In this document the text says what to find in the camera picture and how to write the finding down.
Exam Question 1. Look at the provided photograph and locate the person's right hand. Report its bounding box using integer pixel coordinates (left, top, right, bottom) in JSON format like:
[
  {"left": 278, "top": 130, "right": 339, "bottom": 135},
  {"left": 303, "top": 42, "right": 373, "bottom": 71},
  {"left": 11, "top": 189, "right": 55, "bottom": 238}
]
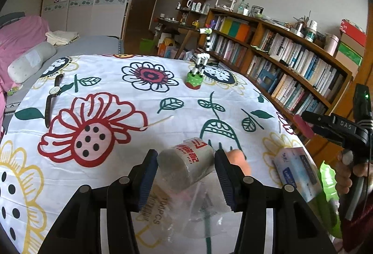
[{"left": 335, "top": 151, "right": 372, "bottom": 195}]

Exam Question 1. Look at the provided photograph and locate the orange sponge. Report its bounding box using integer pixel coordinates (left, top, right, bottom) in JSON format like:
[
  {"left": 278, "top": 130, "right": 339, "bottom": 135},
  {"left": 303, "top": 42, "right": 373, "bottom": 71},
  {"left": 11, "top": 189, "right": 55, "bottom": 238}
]
[{"left": 226, "top": 149, "right": 251, "bottom": 176}]

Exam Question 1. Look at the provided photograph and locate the wooden desk with shelf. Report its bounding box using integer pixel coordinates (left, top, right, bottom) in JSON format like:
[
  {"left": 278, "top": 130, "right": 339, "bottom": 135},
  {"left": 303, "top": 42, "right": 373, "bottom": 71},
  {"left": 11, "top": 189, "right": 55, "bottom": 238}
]
[{"left": 154, "top": 0, "right": 210, "bottom": 58}]

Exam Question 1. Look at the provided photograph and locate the tissue pack blue label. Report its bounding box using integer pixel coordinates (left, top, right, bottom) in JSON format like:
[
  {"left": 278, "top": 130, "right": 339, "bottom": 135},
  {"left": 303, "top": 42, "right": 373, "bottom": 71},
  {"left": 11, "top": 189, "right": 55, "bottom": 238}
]
[{"left": 273, "top": 147, "right": 322, "bottom": 202}]

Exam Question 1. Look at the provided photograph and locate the folded cream cloth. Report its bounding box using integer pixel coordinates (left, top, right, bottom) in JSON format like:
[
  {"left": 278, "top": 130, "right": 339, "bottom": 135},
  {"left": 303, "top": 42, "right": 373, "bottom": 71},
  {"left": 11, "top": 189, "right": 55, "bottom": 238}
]
[{"left": 45, "top": 31, "right": 79, "bottom": 46}]

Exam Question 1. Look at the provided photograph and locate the zebra toy green base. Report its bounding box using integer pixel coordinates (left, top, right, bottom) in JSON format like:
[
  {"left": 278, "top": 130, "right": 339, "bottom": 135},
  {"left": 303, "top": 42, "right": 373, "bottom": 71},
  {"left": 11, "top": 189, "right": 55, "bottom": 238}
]
[{"left": 185, "top": 26, "right": 212, "bottom": 90}]

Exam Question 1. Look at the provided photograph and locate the wooden bookshelf with books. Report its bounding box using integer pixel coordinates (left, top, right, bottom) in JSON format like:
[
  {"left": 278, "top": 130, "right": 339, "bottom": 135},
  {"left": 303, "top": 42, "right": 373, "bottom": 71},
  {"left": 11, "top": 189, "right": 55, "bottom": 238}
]
[{"left": 198, "top": 8, "right": 352, "bottom": 132}]

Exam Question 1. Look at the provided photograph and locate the clear plastic cotton-swab bag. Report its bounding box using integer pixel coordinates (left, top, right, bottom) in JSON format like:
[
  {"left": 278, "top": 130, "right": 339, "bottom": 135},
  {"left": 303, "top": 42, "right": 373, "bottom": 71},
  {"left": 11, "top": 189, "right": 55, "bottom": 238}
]
[{"left": 136, "top": 173, "right": 236, "bottom": 243}]

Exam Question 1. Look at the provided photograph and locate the brown strap wristwatch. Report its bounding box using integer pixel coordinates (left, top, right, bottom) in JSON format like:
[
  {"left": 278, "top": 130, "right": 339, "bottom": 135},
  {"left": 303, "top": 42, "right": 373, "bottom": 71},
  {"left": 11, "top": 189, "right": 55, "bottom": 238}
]
[{"left": 44, "top": 73, "right": 65, "bottom": 129}]

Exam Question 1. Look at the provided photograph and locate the floral white tablecloth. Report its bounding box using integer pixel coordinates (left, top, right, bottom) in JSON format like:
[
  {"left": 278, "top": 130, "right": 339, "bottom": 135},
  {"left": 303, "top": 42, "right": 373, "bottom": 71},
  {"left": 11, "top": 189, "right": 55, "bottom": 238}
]
[{"left": 1, "top": 55, "right": 302, "bottom": 253}]

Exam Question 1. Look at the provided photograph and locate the grey bed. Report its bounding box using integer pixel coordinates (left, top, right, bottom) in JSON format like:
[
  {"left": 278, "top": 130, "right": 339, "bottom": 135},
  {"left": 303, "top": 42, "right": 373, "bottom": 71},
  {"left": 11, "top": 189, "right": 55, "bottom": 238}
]
[{"left": 0, "top": 11, "right": 125, "bottom": 127}]

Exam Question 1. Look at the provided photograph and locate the white tape roll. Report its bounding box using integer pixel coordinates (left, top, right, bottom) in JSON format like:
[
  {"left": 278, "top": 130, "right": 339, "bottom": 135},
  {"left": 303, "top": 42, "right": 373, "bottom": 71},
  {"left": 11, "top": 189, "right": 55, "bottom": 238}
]
[{"left": 157, "top": 137, "right": 214, "bottom": 193}]

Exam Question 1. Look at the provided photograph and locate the dark wooden door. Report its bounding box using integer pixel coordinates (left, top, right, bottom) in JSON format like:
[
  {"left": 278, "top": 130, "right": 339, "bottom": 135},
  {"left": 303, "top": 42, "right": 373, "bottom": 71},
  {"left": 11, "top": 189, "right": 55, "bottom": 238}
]
[{"left": 123, "top": 0, "right": 157, "bottom": 55}]

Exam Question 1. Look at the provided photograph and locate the grey bolster pillow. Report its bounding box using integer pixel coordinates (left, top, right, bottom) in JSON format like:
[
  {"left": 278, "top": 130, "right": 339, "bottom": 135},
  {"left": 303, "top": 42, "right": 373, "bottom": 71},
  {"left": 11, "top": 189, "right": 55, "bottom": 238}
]
[{"left": 8, "top": 41, "right": 56, "bottom": 84}]

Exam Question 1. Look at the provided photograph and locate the pink blanket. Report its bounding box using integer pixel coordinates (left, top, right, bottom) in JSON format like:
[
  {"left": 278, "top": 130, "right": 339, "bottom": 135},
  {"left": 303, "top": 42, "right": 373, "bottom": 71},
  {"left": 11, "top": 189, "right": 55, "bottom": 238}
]
[{"left": 0, "top": 15, "right": 51, "bottom": 91}]

